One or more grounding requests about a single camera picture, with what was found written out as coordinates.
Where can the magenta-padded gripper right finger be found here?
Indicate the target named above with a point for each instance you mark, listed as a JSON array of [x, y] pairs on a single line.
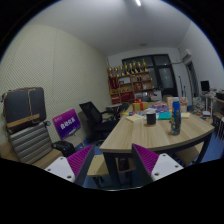
[[148, 159]]

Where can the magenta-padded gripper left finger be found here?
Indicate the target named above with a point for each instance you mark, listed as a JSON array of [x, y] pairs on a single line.
[[80, 160]]

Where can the blue white-capped drink bottle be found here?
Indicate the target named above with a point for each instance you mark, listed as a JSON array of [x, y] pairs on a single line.
[[176, 116]]

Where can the black bag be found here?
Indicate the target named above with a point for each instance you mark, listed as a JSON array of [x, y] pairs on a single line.
[[63, 147]]

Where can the light wooden bench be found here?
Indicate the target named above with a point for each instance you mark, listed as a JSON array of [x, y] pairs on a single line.
[[46, 160]]

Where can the purple sign board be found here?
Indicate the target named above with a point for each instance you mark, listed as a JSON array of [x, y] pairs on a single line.
[[66, 123]]

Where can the black mug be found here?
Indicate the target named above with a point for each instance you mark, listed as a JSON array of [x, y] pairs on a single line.
[[151, 118]]

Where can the small pale yellow notebook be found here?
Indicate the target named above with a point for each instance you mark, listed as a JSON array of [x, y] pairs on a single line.
[[135, 118]]

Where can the black office chair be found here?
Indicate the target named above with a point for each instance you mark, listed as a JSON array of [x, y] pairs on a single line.
[[94, 118]]

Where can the teal notebook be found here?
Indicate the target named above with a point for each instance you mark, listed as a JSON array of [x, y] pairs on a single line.
[[164, 116]]

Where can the yellow gift box red ribbon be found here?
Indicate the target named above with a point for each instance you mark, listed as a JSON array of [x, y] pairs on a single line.
[[140, 106]]

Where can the large pale yellow book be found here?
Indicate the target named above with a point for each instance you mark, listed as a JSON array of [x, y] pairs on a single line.
[[185, 115]]

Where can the upright card stand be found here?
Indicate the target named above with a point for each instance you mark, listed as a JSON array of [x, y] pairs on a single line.
[[169, 101]]

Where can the pink flowers in white pot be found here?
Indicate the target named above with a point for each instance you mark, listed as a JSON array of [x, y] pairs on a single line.
[[183, 103]]

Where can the wooden shelf unit with trophies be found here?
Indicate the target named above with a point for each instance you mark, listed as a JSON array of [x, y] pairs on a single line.
[[131, 86]]

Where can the black framed glass door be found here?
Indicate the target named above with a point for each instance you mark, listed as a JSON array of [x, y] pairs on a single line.
[[165, 75]]

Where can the computer monitor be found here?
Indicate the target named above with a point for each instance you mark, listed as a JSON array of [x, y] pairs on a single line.
[[204, 86]]

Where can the white wall air conditioner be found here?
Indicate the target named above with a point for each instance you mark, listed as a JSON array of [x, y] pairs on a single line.
[[186, 54]]

